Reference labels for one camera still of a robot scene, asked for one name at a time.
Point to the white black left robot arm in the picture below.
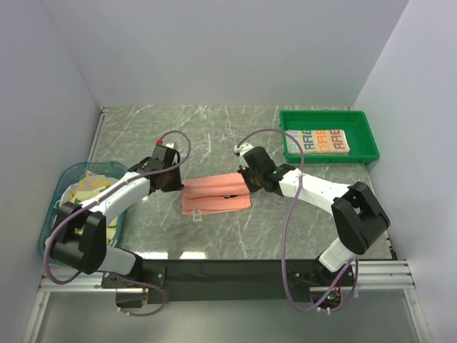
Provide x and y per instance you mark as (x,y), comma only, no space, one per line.
(78,239)

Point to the green plastic tray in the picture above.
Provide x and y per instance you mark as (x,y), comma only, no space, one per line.
(362,145)

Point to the teal plastic basket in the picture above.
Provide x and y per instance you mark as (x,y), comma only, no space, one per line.
(71,176)

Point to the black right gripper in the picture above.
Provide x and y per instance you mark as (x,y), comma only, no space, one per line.
(245,171)

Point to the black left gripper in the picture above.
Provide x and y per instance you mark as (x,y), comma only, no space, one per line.
(176,186)

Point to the yellow green patterned towel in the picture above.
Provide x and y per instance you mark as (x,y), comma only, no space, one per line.
(89,186)

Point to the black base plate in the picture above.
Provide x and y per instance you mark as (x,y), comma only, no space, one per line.
(302,276)

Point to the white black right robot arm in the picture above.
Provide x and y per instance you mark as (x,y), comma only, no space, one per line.
(359,217)

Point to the salmon pink towel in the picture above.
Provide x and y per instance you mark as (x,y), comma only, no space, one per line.
(215,194)

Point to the colourful striped rabbit towel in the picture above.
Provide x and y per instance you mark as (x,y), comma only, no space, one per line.
(314,142)

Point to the aluminium mounting rail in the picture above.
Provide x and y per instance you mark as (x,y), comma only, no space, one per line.
(368,274)

